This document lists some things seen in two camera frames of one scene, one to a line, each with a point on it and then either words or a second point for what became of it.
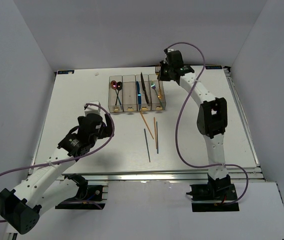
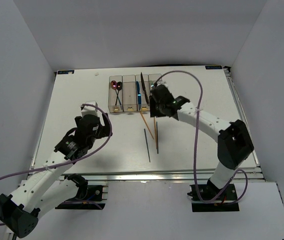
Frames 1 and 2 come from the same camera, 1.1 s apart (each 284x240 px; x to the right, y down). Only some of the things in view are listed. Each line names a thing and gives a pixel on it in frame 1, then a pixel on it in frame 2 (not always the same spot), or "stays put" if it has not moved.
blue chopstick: (157, 138) stays put
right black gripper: (162, 77) to (154, 111)
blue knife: (139, 95) stays put
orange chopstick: (155, 133) stays put
